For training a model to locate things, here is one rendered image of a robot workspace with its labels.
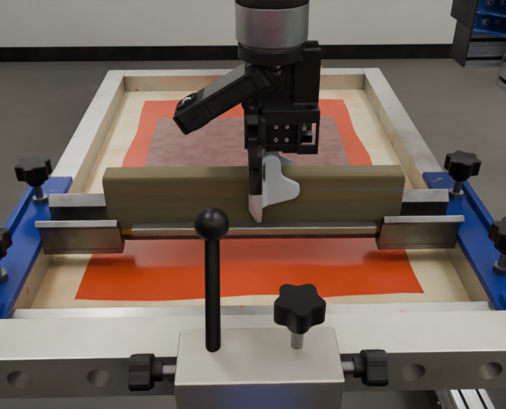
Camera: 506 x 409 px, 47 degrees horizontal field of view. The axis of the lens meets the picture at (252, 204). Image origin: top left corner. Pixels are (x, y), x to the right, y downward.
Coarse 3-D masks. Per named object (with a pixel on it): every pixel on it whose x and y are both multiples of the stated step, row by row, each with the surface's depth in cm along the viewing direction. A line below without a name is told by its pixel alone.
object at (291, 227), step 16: (144, 224) 70; (160, 224) 70; (176, 224) 70; (192, 224) 70; (240, 224) 70; (256, 224) 70; (272, 224) 70; (288, 224) 70; (304, 224) 70; (320, 224) 70; (336, 224) 70; (352, 224) 70; (368, 224) 70
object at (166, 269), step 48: (144, 144) 102; (192, 144) 102; (240, 144) 102; (144, 240) 77; (192, 240) 77; (240, 240) 77; (96, 288) 69; (144, 288) 69; (192, 288) 69; (240, 288) 69
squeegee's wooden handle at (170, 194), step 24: (120, 168) 69; (144, 168) 69; (168, 168) 69; (192, 168) 69; (216, 168) 69; (240, 168) 69; (264, 168) 69; (288, 168) 69; (312, 168) 69; (336, 168) 69; (360, 168) 69; (384, 168) 69; (120, 192) 68; (144, 192) 68; (168, 192) 68; (192, 192) 68; (216, 192) 68; (240, 192) 68; (312, 192) 69; (336, 192) 69; (360, 192) 69; (384, 192) 69; (120, 216) 70; (144, 216) 70; (168, 216) 70; (192, 216) 70; (240, 216) 70; (264, 216) 70; (288, 216) 70; (312, 216) 70; (336, 216) 70; (360, 216) 70; (384, 216) 70
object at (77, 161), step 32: (96, 96) 112; (384, 96) 112; (96, 128) 99; (384, 128) 106; (416, 128) 99; (64, 160) 89; (416, 160) 89; (448, 256) 74; (32, 288) 67; (480, 288) 64
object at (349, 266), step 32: (320, 128) 107; (352, 128) 107; (320, 160) 97; (352, 160) 97; (256, 256) 74; (288, 256) 74; (320, 256) 74; (352, 256) 74; (384, 256) 74; (256, 288) 69; (320, 288) 69; (352, 288) 69; (384, 288) 69; (416, 288) 69
